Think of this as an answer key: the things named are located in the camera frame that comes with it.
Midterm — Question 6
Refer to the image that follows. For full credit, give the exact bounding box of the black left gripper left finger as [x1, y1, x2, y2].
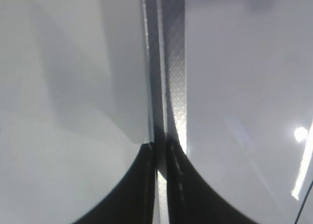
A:
[75, 142, 157, 224]

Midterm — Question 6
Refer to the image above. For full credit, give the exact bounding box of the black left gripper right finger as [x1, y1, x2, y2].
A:
[166, 136, 255, 224]

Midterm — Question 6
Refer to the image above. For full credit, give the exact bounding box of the white whiteboard with grey frame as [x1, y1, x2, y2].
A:
[141, 0, 313, 224]

